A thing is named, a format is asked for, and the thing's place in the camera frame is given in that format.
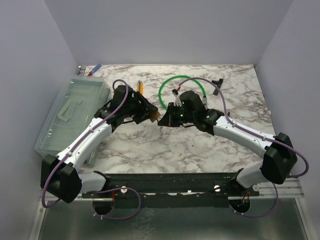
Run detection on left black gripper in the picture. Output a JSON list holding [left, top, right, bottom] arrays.
[[123, 92, 159, 125]]

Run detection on green cable lock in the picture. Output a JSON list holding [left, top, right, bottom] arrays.
[[158, 74, 209, 111]]

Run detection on brass padlock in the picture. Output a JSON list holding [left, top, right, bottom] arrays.
[[149, 111, 161, 123]]

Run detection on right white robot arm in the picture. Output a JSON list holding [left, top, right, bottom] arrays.
[[158, 90, 298, 196]]

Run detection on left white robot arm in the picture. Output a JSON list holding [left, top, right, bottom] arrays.
[[40, 85, 160, 203]]

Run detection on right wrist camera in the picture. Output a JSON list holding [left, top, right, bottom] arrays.
[[172, 89, 182, 107]]

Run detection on aluminium extrusion rail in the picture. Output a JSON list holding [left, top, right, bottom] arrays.
[[257, 178, 305, 199]]

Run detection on clear plastic storage box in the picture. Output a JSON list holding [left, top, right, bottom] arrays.
[[35, 75, 111, 158]]

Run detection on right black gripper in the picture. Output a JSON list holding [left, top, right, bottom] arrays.
[[158, 101, 196, 127]]

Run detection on black T-shaped tool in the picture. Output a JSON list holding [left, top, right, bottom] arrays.
[[211, 78, 224, 96]]

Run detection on yellow utility knife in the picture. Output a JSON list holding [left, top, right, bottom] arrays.
[[136, 80, 143, 94]]

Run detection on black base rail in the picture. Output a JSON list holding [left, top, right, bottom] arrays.
[[82, 172, 259, 208]]

